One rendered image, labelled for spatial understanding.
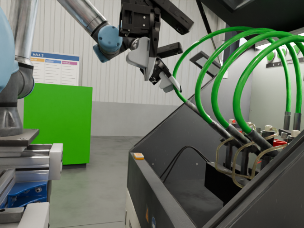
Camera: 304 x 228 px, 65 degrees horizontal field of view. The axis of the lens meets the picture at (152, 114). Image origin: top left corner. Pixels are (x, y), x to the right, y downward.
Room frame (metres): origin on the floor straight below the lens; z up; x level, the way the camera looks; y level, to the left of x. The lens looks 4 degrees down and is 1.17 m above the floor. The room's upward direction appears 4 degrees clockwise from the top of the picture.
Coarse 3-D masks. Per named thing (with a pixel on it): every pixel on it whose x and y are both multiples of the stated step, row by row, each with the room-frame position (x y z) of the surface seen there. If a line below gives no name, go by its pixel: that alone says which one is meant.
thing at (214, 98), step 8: (272, 32) 0.56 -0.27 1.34; (280, 32) 0.57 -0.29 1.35; (248, 40) 0.55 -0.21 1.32; (256, 40) 0.55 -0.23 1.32; (240, 48) 0.54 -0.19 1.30; (232, 56) 0.54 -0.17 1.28; (224, 64) 0.54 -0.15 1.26; (224, 72) 0.53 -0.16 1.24; (216, 80) 0.53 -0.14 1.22; (216, 88) 0.53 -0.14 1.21; (216, 96) 0.53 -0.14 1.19; (216, 104) 0.53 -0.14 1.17; (216, 112) 0.53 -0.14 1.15; (224, 120) 0.54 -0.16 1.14; (224, 128) 0.55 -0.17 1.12; (232, 128) 0.54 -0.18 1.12; (240, 136) 0.54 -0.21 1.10
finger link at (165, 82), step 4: (160, 76) 0.83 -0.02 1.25; (164, 76) 0.82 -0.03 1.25; (172, 76) 0.80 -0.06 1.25; (164, 80) 0.82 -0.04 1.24; (168, 80) 0.81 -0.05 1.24; (172, 80) 0.80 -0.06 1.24; (160, 84) 0.82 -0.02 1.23; (164, 84) 0.82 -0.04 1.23; (168, 84) 0.81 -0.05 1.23; (172, 84) 0.81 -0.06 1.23; (176, 84) 0.80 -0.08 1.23; (160, 88) 0.82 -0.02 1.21; (164, 88) 0.82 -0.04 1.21
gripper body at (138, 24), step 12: (132, 0) 0.51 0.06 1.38; (144, 0) 0.53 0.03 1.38; (120, 12) 0.54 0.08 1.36; (132, 12) 0.50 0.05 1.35; (144, 12) 0.50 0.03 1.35; (156, 12) 0.51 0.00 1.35; (120, 24) 0.56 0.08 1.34; (132, 24) 0.50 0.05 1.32; (144, 24) 0.51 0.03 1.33; (120, 36) 0.56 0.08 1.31; (132, 36) 0.55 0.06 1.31; (144, 36) 0.55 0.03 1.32
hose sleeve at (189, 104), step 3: (186, 102) 0.82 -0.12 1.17; (189, 102) 0.82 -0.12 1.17; (189, 105) 0.81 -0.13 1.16; (192, 105) 0.81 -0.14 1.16; (192, 108) 0.81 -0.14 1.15; (195, 108) 0.81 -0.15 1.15; (195, 111) 0.81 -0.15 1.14; (198, 111) 0.81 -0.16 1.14; (198, 114) 0.81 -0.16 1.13; (201, 117) 0.81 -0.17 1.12
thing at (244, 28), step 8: (216, 32) 0.80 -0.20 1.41; (224, 32) 0.80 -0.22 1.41; (200, 40) 0.81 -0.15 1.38; (272, 40) 0.78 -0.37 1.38; (192, 48) 0.82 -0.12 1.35; (280, 48) 0.78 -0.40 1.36; (184, 56) 0.82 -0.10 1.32; (280, 56) 0.77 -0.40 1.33; (176, 64) 0.82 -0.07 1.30; (176, 72) 0.83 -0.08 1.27; (288, 72) 0.77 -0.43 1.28; (288, 80) 0.77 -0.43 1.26; (176, 88) 0.82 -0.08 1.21; (288, 88) 0.77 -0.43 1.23; (288, 96) 0.77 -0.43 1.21; (288, 104) 0.77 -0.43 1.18; (288, 112) 0.76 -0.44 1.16
